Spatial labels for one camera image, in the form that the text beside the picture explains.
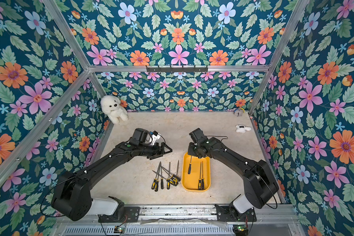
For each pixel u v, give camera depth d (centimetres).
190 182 83
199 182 84
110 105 101
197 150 64
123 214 71
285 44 80
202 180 84
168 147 77
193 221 72
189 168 80
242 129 105
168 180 84
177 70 93
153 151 73
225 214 73
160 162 92
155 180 86
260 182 43
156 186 82
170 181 84
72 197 42
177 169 89
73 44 80
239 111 115
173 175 85
